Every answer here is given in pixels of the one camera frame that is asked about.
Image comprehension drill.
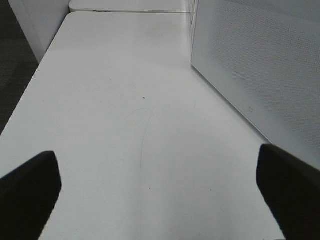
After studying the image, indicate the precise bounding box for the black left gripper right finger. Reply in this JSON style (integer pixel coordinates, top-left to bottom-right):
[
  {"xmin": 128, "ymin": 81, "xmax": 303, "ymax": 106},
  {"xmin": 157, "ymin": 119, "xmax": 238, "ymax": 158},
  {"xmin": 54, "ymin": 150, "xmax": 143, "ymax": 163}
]
[{"xmin": 256, "ymin": 144, "xmax": 320, "ymax": 240}]

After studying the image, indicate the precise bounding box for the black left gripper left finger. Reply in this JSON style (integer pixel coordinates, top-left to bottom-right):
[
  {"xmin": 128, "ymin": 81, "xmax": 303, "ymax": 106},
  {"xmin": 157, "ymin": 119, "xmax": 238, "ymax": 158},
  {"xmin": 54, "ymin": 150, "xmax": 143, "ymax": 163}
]
[{"xmin": 0, "ymin": 151, "xmax": 62, "ymax": 240}]

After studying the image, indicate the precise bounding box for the white microwave door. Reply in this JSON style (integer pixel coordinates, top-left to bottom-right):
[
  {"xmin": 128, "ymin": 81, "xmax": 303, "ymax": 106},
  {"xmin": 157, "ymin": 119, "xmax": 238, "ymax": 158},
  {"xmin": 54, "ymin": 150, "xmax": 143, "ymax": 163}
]
[{"xmin": 191, "ymin": 0, "xmax": 320, "ymax": 167}]

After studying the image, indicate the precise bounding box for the white partition panel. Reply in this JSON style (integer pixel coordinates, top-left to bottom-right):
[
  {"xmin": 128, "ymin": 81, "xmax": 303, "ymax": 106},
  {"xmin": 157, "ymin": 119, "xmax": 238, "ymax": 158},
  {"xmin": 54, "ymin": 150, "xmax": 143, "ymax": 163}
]
[{"xmin": 8, "ymin": 0, "xmax": 70, "ymax": 63}]

